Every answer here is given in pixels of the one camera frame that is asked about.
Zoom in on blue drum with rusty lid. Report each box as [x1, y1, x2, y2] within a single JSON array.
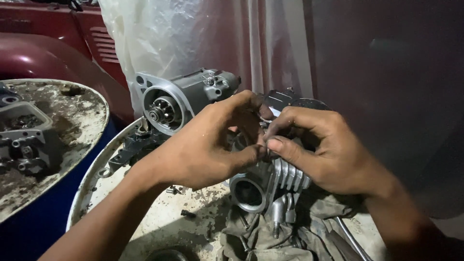
[[0, 78, 121, 261]]

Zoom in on dark red vehicle body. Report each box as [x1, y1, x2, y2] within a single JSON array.
[[0, 0, 135, 125]]

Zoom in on person's right hand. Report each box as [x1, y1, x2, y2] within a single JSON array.
[[264, 107, 378, 197]]

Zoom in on silver finned cylinder head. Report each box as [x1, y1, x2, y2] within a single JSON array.
[[228, 121, 313, 240]]

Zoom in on grey starter motor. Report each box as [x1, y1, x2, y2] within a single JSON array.
[[135, 68, 242, 137]]

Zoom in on black ribbed engine part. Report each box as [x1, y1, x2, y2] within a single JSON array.
[[262, 88, 332, 118]]

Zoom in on grey engine casing part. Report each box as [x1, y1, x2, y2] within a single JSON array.
[[0, 81, 65, 178]]

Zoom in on black metal bracket plate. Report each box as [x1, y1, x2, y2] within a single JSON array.
[[97, 125, 169, 179]]

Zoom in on person's left hand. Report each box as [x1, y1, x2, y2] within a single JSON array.
[[144, 90, 275, 189]]

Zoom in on translucent plastic sheet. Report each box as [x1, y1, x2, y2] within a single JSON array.
[[98, 0, 314, 121]]

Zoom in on silver metal rod tool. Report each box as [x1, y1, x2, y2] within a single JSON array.
[[333, 216, 374, 261]]

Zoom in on dirty grey cloth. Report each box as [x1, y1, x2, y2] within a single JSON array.
[[217, 188, 367, 261]]

